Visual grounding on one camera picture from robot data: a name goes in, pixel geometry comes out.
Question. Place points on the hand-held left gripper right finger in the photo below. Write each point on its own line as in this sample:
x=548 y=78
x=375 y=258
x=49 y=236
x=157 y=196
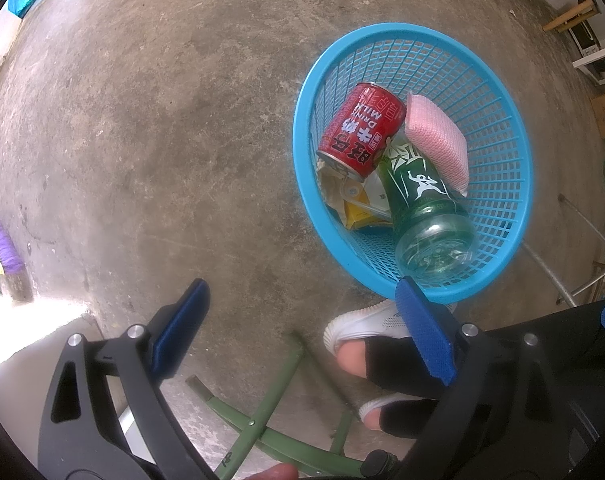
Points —
x=425 y=332

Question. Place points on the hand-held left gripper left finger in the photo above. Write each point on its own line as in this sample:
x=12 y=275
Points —
x=182 y=332

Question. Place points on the green plastic bottle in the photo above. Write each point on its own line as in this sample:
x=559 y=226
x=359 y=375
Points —
x=425 y=210

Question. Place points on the yellow packet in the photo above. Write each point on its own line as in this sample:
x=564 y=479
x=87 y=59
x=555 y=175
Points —
x=355 y=212

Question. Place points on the blue plastic mesh basket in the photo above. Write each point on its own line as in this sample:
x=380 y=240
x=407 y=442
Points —
x=492 y=160

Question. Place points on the pink sponge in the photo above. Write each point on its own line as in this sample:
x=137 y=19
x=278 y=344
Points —
x=437 y=142

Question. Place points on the red drink can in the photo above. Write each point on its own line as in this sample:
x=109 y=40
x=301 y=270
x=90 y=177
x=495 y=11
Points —
x=360 y=132

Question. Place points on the person's left hand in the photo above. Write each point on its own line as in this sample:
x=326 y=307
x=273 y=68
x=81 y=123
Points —
x=277 y=472

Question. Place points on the person's foot in white slipper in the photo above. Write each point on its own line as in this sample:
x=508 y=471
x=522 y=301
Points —
x=397 y=412
x=382 y=330

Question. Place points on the purple broom head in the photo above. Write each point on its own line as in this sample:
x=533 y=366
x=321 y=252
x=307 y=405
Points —
x=2 y=245

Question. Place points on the white metal desk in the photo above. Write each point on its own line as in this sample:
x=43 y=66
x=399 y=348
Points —
x=597 y=57

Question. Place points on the metal tube frame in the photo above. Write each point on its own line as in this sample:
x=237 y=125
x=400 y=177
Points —
x=547 y=270

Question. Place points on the green metal chair frame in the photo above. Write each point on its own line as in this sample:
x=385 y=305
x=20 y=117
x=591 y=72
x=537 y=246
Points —
x=272 y=395

